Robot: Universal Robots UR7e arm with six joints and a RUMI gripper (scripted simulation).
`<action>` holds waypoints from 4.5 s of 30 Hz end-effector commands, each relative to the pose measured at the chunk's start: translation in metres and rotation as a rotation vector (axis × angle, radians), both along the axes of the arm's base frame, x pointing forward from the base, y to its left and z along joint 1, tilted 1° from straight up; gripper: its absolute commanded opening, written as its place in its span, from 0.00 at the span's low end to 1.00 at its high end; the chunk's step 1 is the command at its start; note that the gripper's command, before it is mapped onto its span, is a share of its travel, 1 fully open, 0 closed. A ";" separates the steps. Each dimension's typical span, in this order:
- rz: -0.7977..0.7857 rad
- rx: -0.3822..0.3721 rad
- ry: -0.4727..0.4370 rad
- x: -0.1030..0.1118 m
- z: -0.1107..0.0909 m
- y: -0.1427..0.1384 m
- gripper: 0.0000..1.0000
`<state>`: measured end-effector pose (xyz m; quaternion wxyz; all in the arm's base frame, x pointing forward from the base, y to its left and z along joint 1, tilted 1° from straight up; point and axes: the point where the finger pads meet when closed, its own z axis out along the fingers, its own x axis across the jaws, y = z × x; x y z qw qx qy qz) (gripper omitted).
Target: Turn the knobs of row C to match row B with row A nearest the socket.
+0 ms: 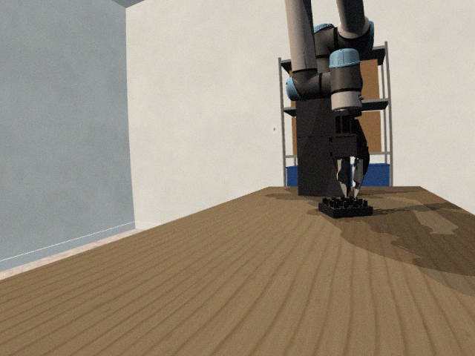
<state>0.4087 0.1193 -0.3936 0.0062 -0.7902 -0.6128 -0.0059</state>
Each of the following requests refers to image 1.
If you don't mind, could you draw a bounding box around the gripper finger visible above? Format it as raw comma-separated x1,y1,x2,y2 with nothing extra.
332,157,349,197
353,147,370,198

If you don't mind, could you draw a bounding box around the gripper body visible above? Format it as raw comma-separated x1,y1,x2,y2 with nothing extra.
328,109,366,159

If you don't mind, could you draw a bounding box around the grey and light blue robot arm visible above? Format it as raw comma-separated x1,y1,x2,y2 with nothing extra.
284,0,374,111

